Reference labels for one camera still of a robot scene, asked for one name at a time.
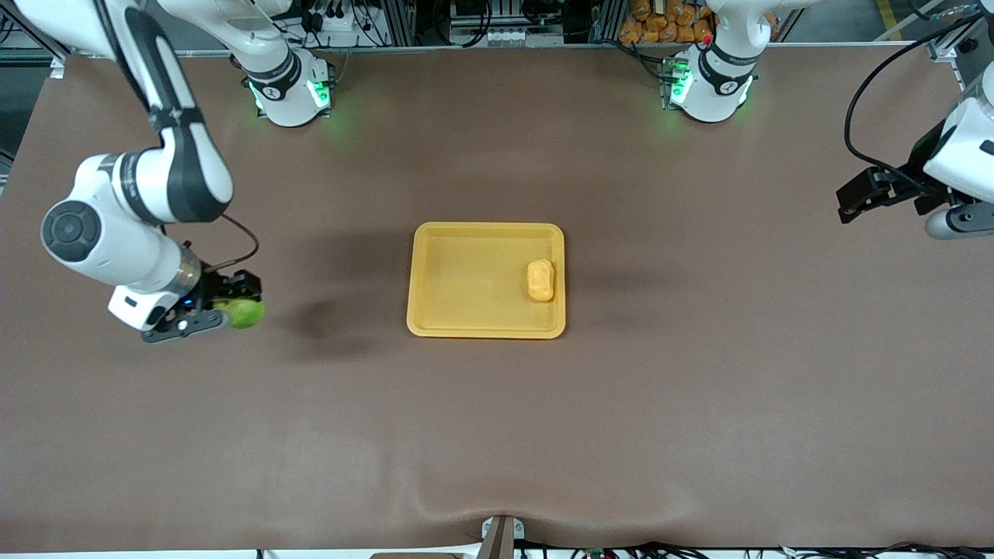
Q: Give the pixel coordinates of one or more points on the green apple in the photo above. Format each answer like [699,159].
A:
[247,314]

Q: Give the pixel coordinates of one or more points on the small yellow bread piece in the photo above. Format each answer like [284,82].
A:
[541,281]

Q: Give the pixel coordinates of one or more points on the brown table mat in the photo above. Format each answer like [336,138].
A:
[497,435]

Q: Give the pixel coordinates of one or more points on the yellow plastic tray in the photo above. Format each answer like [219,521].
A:
[474,283]

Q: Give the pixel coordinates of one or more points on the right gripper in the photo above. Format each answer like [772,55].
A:
[211,287]

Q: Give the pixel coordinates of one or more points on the aluminium frame post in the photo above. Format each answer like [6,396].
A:
[941,51]

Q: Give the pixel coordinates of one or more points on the white power strip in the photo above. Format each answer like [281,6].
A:
[345,35]

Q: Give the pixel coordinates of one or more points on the aluminium table edge rail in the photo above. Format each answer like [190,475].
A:
[505,46]

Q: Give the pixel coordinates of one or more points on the white connector block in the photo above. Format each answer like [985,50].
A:
[512,36]

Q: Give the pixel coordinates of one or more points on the pile of orange items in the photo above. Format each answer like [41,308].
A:
[660,27]

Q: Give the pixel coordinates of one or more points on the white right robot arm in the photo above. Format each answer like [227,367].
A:
[124,256]

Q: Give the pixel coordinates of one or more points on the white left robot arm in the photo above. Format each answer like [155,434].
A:
[718,85]

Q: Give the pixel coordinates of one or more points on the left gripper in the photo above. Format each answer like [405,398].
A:
[923,151]

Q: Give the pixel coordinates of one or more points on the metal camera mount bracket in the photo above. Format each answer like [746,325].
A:
[501,539]

